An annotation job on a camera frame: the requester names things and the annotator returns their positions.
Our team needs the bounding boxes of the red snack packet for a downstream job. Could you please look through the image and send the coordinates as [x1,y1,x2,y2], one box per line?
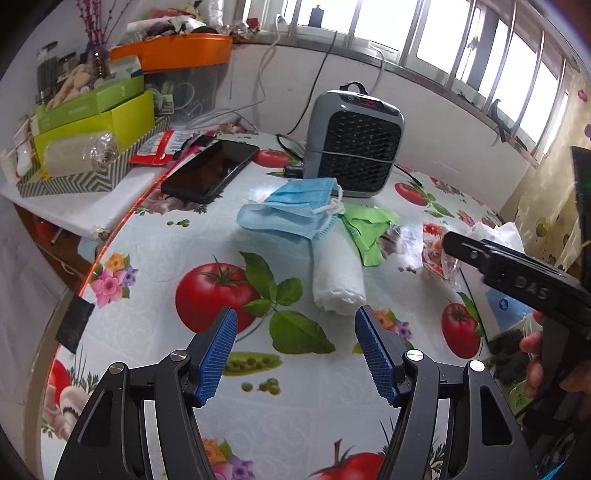
[128,130,205,166]

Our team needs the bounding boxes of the white cable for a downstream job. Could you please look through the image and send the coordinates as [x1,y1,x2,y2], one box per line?
[188,13,290,136]

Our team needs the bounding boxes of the black binder clip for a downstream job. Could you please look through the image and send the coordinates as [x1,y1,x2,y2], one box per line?
[55,295,96,354]

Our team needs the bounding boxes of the person's right hand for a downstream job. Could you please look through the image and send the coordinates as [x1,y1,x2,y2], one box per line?
[521,310,591,402]

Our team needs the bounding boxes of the lime green box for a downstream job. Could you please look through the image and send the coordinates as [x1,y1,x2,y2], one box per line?
[31,91,156,158]

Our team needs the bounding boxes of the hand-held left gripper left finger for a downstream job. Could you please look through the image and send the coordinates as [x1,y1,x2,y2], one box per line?
[54,306,239,480]

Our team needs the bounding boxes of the cream heart-print curtain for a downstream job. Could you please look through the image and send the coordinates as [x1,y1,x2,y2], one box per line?
[501,69,591,278]

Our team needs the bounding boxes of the metal window frame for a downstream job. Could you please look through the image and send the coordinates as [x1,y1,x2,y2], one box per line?
[259,0,576,165]

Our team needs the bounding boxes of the tall dark glass jar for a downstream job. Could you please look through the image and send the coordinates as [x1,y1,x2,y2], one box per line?
[35,41,59,105]

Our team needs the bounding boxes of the black power cable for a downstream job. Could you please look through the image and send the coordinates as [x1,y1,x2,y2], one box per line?
[276,133,307,180]

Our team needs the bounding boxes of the blue face mask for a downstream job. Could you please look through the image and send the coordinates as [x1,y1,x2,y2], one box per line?
[236,177,345,241]

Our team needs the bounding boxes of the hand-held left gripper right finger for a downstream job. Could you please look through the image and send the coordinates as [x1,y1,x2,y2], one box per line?
[355,305,539,480]

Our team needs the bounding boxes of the clear bag red candies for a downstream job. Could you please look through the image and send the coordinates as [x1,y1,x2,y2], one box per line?
[421,222,463,283]

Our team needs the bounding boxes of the thin black wall cable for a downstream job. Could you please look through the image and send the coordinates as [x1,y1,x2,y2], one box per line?
[288,30,341,137]

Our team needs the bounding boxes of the thin grey wall cable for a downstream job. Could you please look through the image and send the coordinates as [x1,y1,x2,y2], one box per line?
[368,41,386,89]

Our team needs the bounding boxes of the clear bag white grains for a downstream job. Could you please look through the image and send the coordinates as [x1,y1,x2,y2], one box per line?
[41,132,117,177]

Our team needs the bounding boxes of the grey space heater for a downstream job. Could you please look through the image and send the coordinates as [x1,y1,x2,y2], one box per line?
[302,82,406,199]

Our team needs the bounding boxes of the blue white tissue pack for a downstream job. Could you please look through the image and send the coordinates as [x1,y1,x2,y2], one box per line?
[461,220,541,344]

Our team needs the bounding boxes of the black smartphone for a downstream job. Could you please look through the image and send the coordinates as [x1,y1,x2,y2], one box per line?
[160,139,260,205]

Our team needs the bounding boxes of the orange lidded clear bin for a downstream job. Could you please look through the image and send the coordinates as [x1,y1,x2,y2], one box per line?
[109,32,233,117]

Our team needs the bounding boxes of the pink flower branches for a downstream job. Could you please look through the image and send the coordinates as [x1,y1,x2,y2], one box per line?
[75,0,117,62]

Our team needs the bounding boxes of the green cloth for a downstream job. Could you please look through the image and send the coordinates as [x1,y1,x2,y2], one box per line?
[341,203,400,268]

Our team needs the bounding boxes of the white cloth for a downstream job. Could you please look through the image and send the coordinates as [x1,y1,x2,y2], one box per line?
[311,230,367,317]

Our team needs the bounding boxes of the black strap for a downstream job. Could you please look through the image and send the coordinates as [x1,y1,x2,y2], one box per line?
[490,97,508,145]

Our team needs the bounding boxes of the olive green flat box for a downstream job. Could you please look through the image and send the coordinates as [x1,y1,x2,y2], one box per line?
[35,76,145,136]

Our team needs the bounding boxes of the grey chevron pattern tray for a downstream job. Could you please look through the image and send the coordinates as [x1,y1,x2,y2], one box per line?
[16,115,171,199]

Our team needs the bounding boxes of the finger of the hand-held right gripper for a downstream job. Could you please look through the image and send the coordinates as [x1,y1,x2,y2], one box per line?
[442,232,498,278]

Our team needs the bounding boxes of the beige ginger root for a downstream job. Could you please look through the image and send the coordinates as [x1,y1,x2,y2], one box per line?
[45,64,96,110]

